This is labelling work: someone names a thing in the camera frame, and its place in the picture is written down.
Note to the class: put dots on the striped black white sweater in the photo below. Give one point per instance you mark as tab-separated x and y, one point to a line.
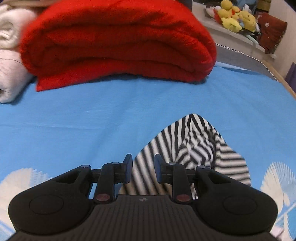
191	141

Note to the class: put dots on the cream rolled blanket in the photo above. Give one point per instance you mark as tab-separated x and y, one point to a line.
14	75

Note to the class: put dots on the yellow plush toys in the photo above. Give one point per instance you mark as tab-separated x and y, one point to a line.
232	18

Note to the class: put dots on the red folded blanket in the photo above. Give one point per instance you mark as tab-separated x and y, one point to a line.
72	42

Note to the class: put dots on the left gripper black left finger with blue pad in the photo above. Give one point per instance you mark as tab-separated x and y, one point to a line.
64	202

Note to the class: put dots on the blue white patterned bedsheet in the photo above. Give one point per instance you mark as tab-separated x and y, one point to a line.
44	134

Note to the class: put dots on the purple box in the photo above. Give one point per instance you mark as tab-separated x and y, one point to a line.
291	77

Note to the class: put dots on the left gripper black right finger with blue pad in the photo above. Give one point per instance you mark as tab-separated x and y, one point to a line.
220	202

